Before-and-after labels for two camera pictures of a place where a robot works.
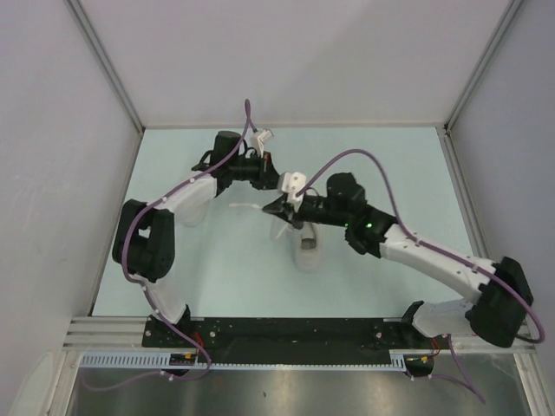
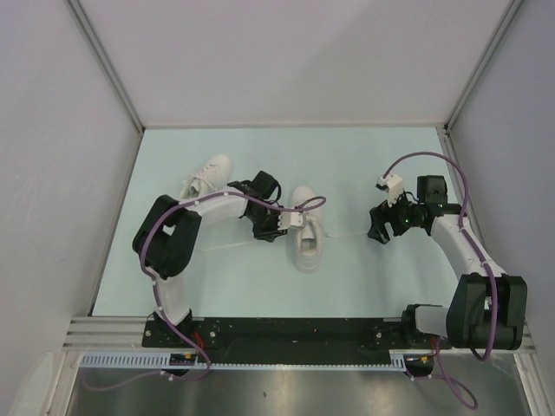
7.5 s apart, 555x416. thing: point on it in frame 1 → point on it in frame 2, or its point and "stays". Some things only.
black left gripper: [266, 177] → [271, 233]
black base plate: [307, 334] stays
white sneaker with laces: [305, 241] stays
